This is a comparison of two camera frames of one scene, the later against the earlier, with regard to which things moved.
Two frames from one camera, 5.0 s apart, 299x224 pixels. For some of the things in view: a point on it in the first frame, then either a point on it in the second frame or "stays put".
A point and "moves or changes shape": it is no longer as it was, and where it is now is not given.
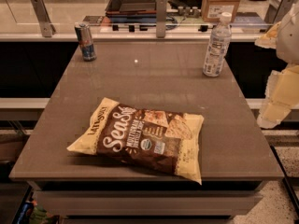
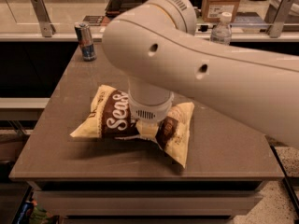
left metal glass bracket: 47,27 stays put
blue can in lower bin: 25,213 stays put
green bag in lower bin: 40,217 stays put
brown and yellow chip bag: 164,140 moves or changes shape
